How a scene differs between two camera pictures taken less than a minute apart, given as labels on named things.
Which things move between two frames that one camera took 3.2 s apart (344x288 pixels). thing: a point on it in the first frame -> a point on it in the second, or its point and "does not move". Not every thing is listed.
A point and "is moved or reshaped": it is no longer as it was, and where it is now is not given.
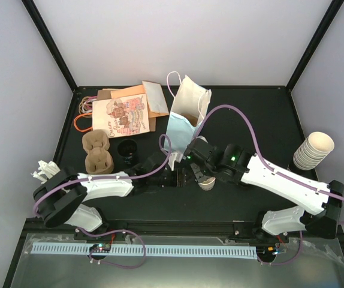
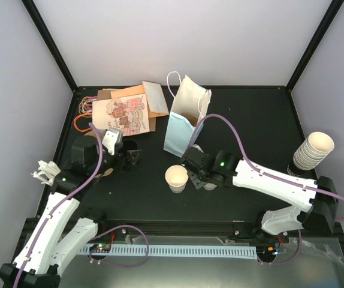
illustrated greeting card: x=121 y=116 does not move
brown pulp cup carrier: x=98 y=159 does not move
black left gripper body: x=178 y=179 -> x=123 y=166
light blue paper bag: x=190 y=103 does not move
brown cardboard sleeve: x=103 y=95 does not move
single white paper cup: x=207 y=184 is moved or reshaped
